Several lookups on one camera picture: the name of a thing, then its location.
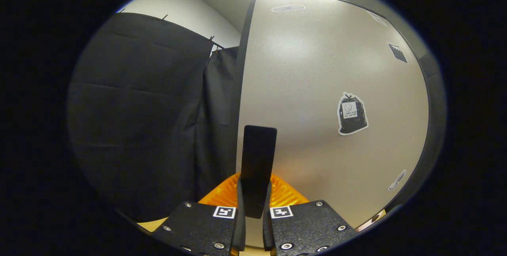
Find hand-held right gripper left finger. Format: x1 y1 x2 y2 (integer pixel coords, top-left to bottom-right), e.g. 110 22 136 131
152 173 247 256

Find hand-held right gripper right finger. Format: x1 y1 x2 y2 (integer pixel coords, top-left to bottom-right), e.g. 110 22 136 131
263 174 360 256

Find black cabinet door handle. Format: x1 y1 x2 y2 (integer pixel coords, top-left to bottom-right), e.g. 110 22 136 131
240 125 278 220

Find beige cabinet door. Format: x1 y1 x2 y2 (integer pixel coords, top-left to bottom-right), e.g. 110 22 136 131
236 0 431 248

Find black backdrop cloth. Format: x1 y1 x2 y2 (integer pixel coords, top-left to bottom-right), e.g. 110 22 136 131
67 12 242 223

